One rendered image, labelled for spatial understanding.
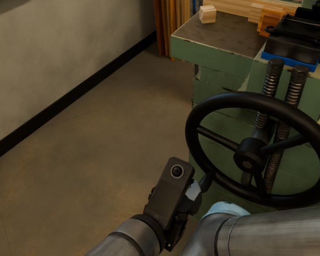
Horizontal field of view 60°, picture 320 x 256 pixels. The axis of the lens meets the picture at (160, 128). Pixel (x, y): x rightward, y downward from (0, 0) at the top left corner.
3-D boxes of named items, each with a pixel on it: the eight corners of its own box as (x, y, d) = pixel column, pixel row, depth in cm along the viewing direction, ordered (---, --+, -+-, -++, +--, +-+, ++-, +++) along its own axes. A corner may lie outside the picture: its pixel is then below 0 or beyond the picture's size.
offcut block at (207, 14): (202, 24, 71) (203, 11, 69) (198, 18, 73) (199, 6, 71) (215, 22, 71) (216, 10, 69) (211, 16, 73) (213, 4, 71)
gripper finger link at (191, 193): (189, 198, 62) (170, 218, 54) (196, 176, 60) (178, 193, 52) (201, 204, 61) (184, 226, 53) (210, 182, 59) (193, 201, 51)
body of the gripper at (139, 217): (152, 215, 56) (115, 250, 46) (162, 180, 53) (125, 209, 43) (185, 235, 53) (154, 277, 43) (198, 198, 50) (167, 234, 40)
